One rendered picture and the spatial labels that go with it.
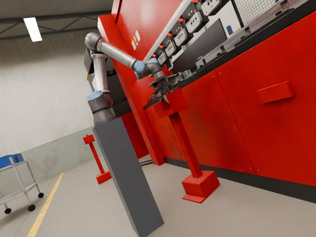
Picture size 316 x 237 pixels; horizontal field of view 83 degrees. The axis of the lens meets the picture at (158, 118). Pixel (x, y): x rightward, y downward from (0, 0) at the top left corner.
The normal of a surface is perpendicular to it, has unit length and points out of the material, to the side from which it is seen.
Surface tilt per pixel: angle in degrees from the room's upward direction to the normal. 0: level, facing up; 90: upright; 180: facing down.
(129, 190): 90
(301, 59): 90
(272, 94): 90
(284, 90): 90
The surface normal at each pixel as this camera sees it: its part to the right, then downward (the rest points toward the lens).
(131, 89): 0.36, -0.12
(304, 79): -0.85, 0.36
